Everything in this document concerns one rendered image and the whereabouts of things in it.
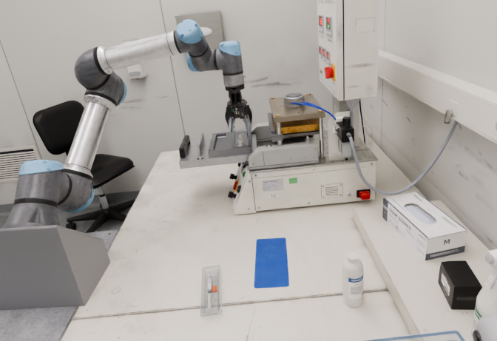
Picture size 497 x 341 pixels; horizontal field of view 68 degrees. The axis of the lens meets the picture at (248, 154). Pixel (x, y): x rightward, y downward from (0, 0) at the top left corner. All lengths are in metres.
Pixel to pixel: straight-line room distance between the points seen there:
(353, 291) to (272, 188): 0.52
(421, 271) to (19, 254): 1.07
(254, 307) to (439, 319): 0.44
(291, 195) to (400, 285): 0.52
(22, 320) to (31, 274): 0.13
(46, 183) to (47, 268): 0.25
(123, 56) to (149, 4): 1.58
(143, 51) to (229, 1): 1.59
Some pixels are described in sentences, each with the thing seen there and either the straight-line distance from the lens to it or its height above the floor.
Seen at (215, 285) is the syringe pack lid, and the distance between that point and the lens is 1.11.
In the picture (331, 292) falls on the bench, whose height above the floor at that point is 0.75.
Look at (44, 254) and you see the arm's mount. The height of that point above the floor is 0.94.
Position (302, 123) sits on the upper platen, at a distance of 1.38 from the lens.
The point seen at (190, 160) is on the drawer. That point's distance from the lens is 1.40.
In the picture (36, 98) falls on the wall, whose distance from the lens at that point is 3.31.
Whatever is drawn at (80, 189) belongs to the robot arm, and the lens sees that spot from 1.37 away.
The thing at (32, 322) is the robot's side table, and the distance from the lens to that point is 1.26.
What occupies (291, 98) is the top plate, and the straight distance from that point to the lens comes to 1.39.
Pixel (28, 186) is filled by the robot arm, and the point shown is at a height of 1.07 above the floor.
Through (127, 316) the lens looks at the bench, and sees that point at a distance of 1.14.
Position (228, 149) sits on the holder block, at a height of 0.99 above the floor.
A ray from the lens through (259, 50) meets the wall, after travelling 2.84.
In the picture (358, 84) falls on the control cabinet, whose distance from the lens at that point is 1.30.
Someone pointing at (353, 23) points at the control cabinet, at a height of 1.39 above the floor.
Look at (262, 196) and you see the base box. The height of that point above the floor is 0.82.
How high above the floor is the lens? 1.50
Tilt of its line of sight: 23 degrees down
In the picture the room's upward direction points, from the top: 7 degrees counter-clockwise
